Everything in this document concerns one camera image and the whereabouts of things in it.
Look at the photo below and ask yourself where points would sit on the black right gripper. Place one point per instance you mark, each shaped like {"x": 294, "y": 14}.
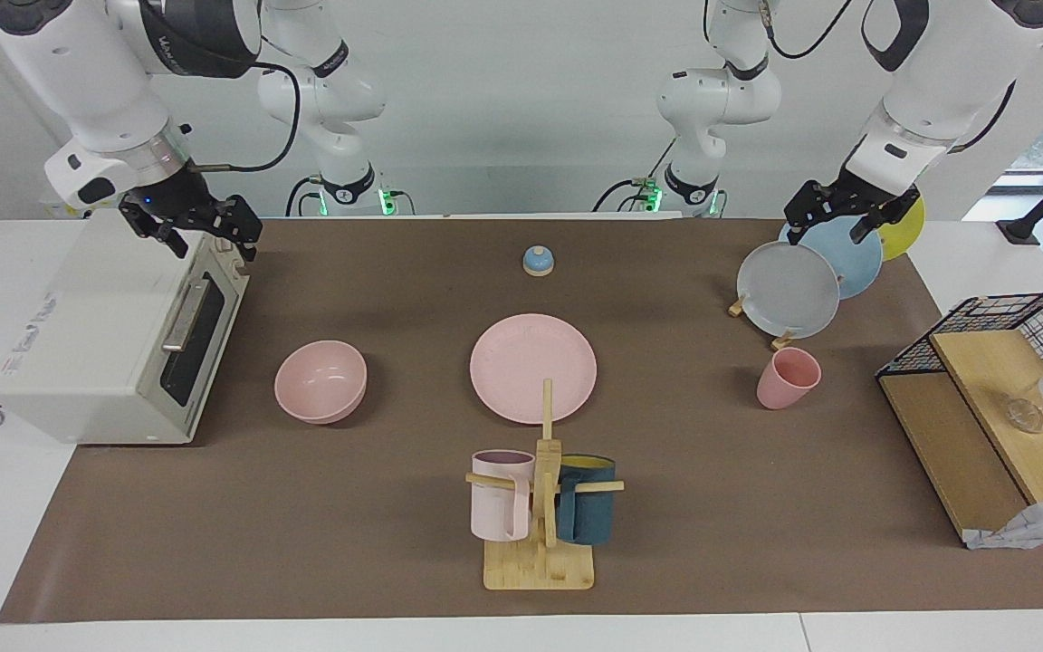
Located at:
{"x": 179, "y": 201}

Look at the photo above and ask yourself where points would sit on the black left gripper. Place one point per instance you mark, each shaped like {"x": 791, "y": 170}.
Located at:
{"x": 861, "y": 201}

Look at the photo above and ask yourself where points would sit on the pink cup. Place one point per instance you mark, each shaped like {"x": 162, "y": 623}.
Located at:
{"x": 784, "y": 380}

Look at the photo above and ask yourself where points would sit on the pink bowl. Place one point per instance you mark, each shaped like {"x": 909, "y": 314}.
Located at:
{"x": 320, "y": 380}

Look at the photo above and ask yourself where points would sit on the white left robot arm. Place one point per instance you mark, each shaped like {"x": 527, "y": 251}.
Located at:
{"x": 938, "y": 81}

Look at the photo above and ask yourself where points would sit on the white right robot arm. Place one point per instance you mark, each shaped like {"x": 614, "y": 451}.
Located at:
{"x": 87, "y": 81}

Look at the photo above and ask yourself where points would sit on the light blue plate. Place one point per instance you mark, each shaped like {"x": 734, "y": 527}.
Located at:
{"x": 852, "y": 263}

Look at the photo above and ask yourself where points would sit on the yellow plate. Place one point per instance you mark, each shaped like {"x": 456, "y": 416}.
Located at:
{"x": 904, "y": 237}

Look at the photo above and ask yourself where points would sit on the grey plate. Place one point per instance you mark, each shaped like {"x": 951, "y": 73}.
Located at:
{"x": 786, "y": 290}

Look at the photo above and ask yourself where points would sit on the wooden plate rack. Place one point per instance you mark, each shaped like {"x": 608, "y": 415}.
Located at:
{"x": 737, "y": 308}

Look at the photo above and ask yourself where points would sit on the beige toaster oven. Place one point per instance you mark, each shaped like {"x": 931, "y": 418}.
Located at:
{"x": 96, "y": 335}

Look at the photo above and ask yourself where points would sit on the wooden shelf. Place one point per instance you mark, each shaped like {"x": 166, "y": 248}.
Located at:
{"x": 965, "y": 453}

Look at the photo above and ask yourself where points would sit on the clear glass item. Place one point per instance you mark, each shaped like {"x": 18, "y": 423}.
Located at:
{"x": 1026, "y": 417}

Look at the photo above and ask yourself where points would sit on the brown table mat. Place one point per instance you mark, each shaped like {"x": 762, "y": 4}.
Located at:
{"x": 349, "y": 525}

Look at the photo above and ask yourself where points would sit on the pink plate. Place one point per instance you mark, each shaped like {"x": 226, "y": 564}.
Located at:
{"x": 521, "y": 362}

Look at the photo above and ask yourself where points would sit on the grey marbled sheet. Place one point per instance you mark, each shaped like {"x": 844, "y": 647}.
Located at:
{"x": 1042, "y": 523}

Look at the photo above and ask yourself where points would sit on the dark teal mug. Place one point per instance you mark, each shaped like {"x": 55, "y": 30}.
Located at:
{"x": 589, "y": 512}

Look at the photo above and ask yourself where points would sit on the pink mug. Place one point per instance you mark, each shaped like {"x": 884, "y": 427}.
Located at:
{"x": 496, "y": 507}

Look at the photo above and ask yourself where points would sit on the wooden mug tree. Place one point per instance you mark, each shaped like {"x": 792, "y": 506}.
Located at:
{"x": 540, "y": 566}

